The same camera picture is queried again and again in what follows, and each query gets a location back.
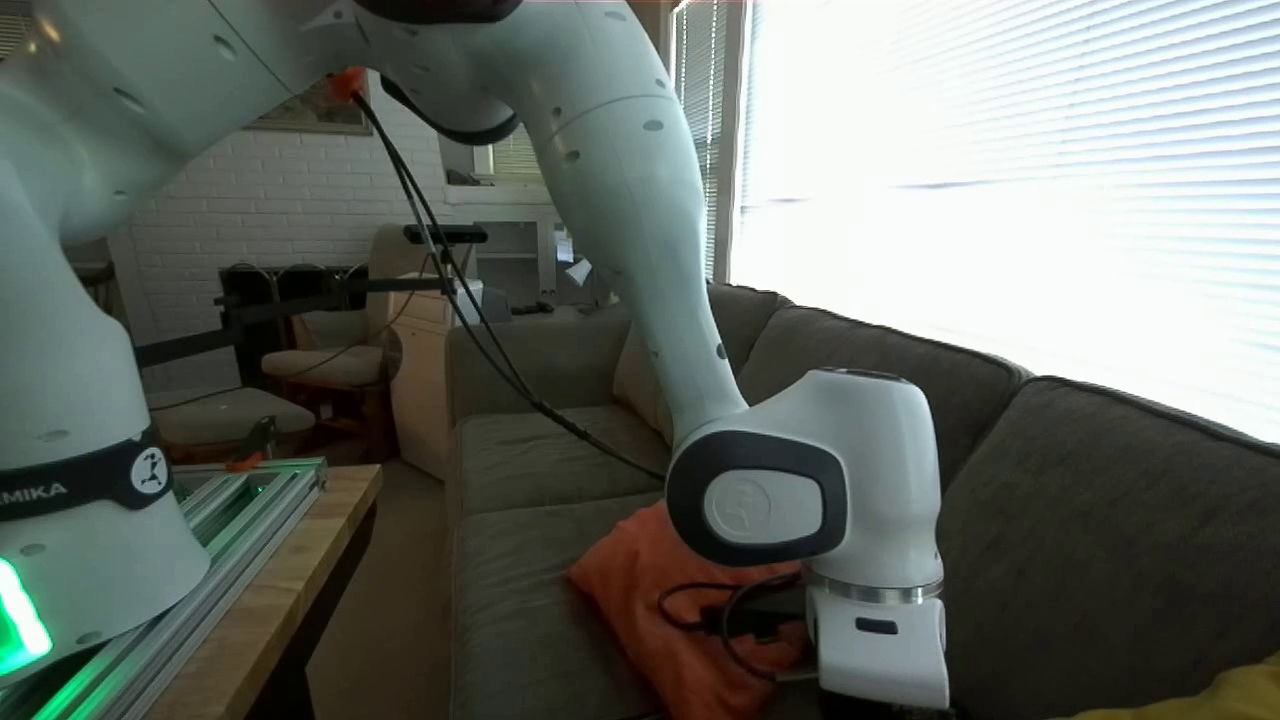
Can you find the cream boxy furniture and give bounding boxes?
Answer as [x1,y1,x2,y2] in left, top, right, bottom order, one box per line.
[383,283,455,484]

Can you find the orange pillow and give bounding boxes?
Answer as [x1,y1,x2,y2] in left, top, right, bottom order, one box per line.
[564,495,826,720]

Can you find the white wrist adapter block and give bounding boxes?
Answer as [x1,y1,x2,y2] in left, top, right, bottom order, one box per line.
[804,584,957,711]

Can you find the beige upholstered footstool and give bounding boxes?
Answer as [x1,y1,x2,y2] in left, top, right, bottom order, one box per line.
[150,382,326,464]

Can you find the wooden table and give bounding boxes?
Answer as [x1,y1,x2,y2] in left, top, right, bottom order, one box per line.
[135,455,387,720]

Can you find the large white window blinds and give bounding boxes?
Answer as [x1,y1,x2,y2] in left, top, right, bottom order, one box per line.
[730,0,1280,446]

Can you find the grey fabric sofa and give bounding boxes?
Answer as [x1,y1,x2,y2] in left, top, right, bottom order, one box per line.
[440,280,1280,720]

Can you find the yellow pillow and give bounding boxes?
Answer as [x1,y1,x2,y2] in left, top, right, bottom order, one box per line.
[1064,646,1280,720]

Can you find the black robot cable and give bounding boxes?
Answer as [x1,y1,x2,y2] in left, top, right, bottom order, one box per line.
[347,89,674,488]

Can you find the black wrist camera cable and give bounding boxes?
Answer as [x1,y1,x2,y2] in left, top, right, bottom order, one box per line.
[655,566,812,689]

